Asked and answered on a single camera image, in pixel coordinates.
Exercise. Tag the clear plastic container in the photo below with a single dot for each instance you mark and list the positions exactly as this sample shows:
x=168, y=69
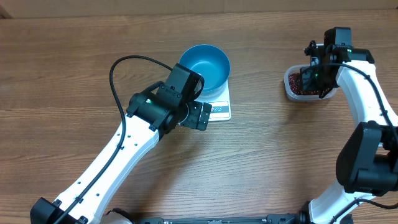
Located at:
x=301, y=98

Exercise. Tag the red adzuki beans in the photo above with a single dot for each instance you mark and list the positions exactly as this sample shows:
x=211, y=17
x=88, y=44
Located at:
x=294, y=85

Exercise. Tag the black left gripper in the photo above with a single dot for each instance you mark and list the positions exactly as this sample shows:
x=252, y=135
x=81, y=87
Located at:
x=194, y=122

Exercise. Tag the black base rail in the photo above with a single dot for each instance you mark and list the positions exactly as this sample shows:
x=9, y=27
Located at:
x=117, y=215

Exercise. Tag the teal plastic bowl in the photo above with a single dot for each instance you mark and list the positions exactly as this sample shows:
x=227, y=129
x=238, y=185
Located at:
x=211, y=63

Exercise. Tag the white digital kitchen scale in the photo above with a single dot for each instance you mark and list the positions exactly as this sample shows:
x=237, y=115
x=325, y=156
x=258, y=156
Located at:
x=220, y=102

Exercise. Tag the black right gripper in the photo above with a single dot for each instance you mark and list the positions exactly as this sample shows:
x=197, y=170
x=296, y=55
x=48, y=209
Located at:
x=305, y=76

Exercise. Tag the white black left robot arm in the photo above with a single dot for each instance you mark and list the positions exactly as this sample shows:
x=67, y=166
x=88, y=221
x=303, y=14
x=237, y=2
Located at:
x=151, y=115

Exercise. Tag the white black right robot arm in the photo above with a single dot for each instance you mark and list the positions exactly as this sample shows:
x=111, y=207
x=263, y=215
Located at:
x=366, y=167

